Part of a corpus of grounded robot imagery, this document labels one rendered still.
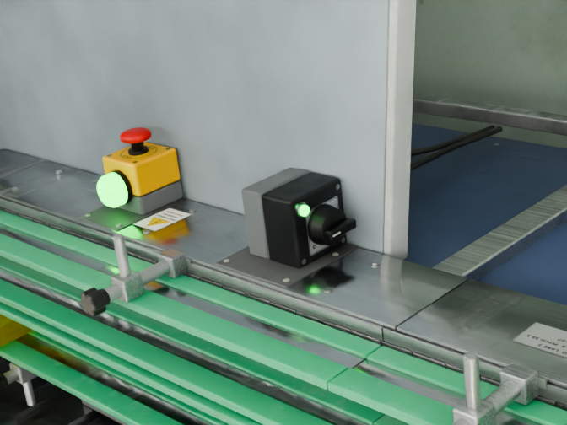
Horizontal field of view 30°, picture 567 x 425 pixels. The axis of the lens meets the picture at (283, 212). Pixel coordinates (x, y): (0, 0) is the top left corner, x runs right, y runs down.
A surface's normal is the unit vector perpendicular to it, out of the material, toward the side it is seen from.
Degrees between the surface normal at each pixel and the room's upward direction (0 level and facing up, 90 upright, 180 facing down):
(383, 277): 90
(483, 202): 90
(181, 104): 0
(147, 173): 90
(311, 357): 90
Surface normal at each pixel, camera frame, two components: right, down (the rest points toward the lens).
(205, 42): -0.70, 0.34
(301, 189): -0.11, -0.92
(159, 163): 0.71, 0.19
